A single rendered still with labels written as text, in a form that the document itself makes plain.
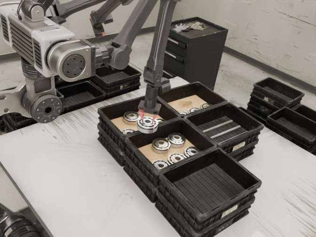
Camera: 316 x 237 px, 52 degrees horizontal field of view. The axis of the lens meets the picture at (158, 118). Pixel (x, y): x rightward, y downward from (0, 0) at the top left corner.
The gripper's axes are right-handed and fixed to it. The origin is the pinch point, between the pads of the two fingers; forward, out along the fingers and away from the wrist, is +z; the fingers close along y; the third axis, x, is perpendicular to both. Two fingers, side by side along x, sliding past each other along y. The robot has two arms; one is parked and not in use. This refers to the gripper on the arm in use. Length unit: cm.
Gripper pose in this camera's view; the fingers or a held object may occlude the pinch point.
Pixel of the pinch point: (147, 121)
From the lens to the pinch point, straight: 161.5
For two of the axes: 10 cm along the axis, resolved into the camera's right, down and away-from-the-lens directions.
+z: -1.3, 8.2, 5.5
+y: -9.7, -2.1, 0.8
